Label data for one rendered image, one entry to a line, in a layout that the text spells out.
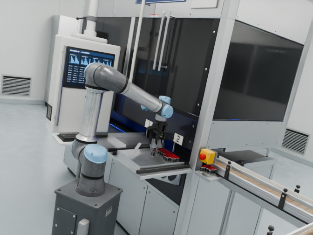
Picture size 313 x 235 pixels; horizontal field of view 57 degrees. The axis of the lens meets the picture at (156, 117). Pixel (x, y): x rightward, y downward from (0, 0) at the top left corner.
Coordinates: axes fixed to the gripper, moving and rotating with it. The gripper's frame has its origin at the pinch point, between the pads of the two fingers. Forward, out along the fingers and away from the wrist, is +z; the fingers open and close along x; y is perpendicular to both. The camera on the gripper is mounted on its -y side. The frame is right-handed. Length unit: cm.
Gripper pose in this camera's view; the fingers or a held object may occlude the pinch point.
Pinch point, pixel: (153, 148)
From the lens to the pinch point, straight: 189.9
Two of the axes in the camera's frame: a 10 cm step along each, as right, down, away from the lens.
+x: 7.9, 0.2, 6.2
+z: -1.8, 9.6, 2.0
